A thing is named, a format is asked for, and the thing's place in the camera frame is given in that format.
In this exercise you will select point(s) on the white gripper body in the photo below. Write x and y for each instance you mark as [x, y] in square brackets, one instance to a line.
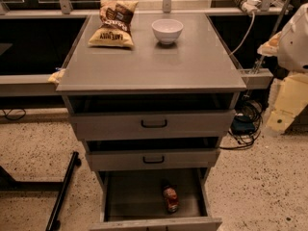
[295, 45]

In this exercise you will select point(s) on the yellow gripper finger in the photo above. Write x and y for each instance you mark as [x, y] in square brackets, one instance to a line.
[270, 47]

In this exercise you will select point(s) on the red coke can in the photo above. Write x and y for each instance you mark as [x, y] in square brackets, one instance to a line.
[171, 199]

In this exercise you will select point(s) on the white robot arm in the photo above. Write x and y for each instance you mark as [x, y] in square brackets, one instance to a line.
[293, 44]

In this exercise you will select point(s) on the grey top drawer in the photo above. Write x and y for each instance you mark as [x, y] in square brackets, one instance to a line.
[151, 125]

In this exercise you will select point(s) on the grey drawer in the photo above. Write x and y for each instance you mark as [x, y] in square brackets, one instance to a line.
[151, 125]
[133, 201]
[151, 159]

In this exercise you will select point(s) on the grey middle drawer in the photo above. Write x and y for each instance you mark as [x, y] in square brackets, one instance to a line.
[151, 159]

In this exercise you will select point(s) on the grey drawer cabinet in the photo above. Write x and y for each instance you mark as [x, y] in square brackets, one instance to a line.
[193, 74]

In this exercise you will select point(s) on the grey bottom drawer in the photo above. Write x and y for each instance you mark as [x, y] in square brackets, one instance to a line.
[133, 201]

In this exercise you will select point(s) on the white power strip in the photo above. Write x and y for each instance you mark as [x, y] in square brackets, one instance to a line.
[247, 6]

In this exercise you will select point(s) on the dark blue power box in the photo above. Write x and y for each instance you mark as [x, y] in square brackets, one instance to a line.
[242, 125]

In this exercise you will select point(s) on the white ceramic bowl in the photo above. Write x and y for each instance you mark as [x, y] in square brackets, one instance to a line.
[167, 31]

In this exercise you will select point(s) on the yellow brown chip bag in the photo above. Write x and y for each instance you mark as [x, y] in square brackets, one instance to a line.
[116, 17]

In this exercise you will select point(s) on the yellow sponge piece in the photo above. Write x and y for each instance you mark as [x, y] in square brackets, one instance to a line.
[56, 77]

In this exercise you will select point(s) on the black metal stand leg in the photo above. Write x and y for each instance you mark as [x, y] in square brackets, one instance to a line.
[53, 222]

